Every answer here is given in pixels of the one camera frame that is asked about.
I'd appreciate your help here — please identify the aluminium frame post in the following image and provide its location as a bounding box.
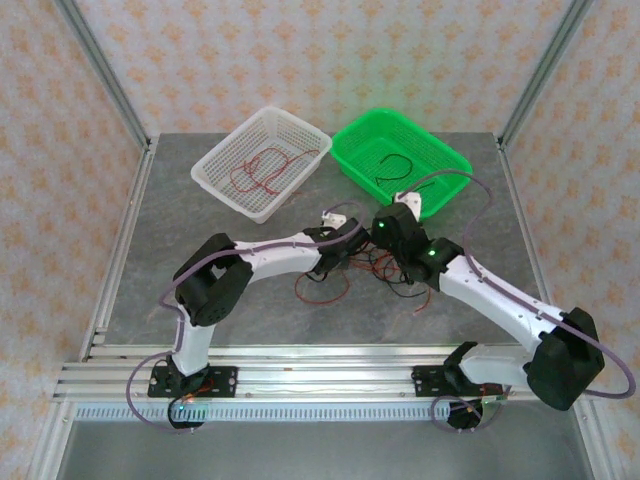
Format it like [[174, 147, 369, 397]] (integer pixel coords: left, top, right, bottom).
[[497, 0, 594, 149], [52, 0, 154, 151]]

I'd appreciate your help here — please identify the aluminium left table side rail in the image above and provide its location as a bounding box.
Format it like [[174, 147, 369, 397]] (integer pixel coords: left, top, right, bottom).
[[79, 139, 159, 361]]

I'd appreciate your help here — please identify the aluminium right frame post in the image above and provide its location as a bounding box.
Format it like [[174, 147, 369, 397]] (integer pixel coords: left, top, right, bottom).
[[497, 0, 594, 149]]

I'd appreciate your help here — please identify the green plastic mesh basket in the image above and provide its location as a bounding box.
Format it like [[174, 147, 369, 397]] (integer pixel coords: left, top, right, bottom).
[[330, 107, 475, 224]]

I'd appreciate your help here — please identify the white plastic mesh basket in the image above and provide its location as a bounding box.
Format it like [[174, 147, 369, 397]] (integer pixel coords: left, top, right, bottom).
[[190, 105, 335, 226]]

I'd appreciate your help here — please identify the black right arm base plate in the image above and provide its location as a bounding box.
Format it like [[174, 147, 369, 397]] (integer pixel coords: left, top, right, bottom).
[[412, 366, 506, 399]]

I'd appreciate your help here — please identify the aluminium right table side rail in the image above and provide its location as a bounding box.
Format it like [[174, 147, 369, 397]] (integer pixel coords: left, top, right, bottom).
[[494, 134, 601, 401]]

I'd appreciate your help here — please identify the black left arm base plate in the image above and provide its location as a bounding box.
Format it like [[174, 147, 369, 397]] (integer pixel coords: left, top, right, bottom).
[[148, 366, 239, 399]]

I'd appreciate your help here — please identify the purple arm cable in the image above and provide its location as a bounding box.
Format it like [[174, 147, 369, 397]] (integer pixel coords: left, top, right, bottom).
[[397, 168, 636, 434], [125, 200, 366, 436]]

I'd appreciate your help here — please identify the grey slotted cable duct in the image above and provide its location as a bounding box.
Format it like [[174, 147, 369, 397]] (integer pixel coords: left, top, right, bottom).
[[74, 403, 501, 422]]

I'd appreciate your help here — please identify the aluminium left frame post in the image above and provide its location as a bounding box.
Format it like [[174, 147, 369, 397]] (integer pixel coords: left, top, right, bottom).
[[52, 0, 154, 151]]

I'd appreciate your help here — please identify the grey metal base panel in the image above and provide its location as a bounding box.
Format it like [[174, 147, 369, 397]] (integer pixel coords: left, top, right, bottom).
[[52, 418, 599, 480]]

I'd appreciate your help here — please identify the aluminium table side rail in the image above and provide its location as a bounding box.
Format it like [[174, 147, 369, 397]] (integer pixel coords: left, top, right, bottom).
[[79, 139, 159, 361], [494, 134, 601, 401]]

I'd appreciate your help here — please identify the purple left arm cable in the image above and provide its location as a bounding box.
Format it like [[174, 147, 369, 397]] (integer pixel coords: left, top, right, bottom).
[[125, 200, 366, 436]]

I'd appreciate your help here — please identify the aluminium mounting rail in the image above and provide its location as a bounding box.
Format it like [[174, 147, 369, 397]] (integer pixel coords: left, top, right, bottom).
[[54, 344, 601, 401]]

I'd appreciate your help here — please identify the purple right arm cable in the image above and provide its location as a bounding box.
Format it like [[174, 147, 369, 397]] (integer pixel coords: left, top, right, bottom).
[[397, 168, 636, 434]]

